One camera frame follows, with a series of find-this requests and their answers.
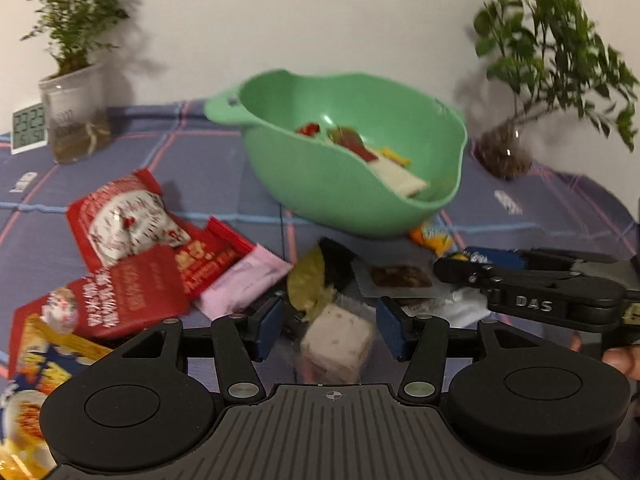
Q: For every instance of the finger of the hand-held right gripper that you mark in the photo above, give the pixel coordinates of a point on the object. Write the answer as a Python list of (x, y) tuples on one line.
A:
[(535, 302), (495, 258)]

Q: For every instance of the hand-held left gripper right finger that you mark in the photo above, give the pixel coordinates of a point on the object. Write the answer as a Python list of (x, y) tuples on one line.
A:
[(391, 329)]

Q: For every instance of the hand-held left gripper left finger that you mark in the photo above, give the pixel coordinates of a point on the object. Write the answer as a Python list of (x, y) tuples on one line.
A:
[(270, 327)]

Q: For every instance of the white nougat cube packet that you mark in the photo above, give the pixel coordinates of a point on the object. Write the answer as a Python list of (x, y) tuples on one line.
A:
[(335, 345)]

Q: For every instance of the red zigzag-edged snack packet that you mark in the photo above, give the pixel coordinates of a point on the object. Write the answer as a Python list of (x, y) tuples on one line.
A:
[(210, 260)]

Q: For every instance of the green plastic bowl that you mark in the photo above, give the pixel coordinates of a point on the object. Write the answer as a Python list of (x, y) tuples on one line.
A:
[(300, 180)]

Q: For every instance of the red white snack bag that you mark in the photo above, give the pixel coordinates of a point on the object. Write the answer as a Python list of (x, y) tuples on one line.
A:
[(120, 220)]

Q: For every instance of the person's right hand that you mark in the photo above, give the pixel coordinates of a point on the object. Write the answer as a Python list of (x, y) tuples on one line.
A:
[(625, 364)]

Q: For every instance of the clear packet with brown picture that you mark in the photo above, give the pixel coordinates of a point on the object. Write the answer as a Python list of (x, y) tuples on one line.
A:
[(400, 277)]

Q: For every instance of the lilac pink flat packet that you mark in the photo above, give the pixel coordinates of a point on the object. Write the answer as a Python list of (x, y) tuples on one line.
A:
[(245, 280)]

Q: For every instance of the olive green black packet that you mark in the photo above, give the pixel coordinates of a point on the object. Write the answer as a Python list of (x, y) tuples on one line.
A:
[(310, 282)]

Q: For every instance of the orange snack packet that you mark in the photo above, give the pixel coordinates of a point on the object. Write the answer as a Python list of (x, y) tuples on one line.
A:
[(434, 237)]

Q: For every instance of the leafy plant in round vase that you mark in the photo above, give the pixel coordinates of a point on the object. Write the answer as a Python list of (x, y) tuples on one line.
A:
[(505, 152)]

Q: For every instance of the dark red cow print packet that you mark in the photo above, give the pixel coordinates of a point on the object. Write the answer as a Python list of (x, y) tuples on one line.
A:
[(135, 292)]

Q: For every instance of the blue plaid cloth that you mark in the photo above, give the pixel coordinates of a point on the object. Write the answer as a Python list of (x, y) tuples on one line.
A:
[(165, 160)]

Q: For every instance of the yellow chips bag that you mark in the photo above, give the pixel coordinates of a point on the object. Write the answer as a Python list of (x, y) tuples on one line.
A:
[(35, 360)]

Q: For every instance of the fine-leaved plant in square vase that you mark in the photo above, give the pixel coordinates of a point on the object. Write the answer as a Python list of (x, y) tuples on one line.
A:
[(75, 110)]

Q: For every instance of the white digital clock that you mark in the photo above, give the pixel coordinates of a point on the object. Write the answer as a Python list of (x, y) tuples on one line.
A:
[(29, 127)]

